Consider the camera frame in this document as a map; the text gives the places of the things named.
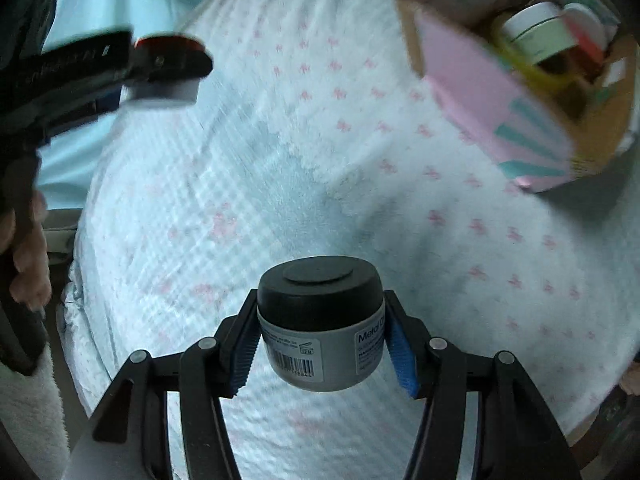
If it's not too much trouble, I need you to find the light blue hanging cloth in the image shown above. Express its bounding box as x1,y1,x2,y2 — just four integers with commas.
37,0,203,210

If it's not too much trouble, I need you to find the person's left hand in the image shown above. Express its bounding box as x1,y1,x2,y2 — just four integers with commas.
1,191,52,312

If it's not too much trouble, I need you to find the cardboard box pink side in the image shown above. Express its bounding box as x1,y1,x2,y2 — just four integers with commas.
396,0,639,193

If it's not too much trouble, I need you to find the light green jar white lid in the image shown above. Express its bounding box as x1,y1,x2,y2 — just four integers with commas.
500,1,577,65

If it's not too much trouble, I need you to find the yellow tape roll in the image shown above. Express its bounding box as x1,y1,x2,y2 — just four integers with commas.
490,13,593,96

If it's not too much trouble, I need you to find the red and silver jar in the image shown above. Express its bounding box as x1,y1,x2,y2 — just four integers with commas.
120,35,214,108

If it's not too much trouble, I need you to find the grey jar black lid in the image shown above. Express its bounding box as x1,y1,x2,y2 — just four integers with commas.
257,256,385,392

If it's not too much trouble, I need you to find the red Marubi cosmetic box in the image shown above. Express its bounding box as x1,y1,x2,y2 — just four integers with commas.
562,3,608,78

